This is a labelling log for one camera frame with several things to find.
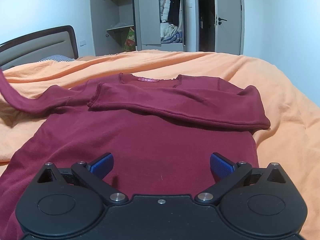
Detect white hanging jacket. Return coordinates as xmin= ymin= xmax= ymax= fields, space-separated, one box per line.
xmin=159 ymin=0 xmax=170 ymax=23

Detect dark hanging clothes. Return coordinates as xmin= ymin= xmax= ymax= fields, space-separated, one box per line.
xmin=168 ymin=0 xmax=180 ymax=26

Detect pile of folded bedding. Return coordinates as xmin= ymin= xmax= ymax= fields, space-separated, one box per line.
xmin=160 ymin=22 xmax=182 ymax=44

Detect orange bed sheet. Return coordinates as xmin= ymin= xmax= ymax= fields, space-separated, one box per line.
xmin=4 ymin=50 xmax=319 ymax=239

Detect checkered pillow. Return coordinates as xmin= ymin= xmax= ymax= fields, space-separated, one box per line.
xmin=39 ymin=55 xmax=75 ymax=62

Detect colourful bag in wardrobe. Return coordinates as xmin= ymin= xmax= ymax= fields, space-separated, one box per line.
xmin=123 ymin=27 xmax=136 ymax=52

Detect dark red long-sleeve sweater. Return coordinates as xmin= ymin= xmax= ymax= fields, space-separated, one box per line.
xmin=1 ymin=74 xmax=270 ymax=239

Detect grey wardrobe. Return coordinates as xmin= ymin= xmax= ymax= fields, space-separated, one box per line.
xmin=89 ymin=0 xmax=187 ymax=56

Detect grey room door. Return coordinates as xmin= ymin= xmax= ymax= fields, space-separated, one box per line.
xmin=215 ymin=0 xmax=244 ymax=55

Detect white wall socket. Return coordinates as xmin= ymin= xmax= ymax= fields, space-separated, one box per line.
xmin=79 ymin=40 xmax=86 ymax=46

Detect brown padded headboard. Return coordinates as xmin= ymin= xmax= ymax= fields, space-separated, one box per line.
xmin=1 ymin=25 xmax=79 ymax=70

